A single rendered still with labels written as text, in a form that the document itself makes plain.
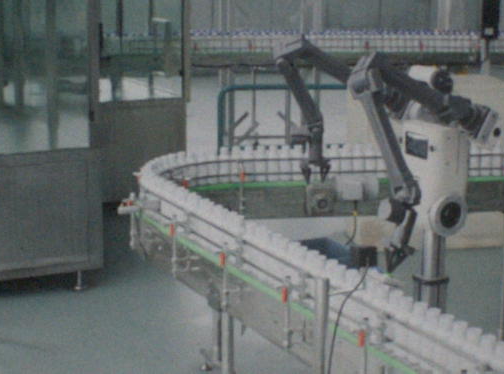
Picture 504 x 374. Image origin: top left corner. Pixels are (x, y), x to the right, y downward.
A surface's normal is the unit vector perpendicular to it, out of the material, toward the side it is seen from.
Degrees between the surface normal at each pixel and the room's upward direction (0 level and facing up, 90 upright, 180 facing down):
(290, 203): 90
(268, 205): 90
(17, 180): 90
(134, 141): 90
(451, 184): 101
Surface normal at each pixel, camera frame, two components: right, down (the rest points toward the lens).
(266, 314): -0.89, 0.09
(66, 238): 0.45, 0.18
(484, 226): 0.16, 0.18
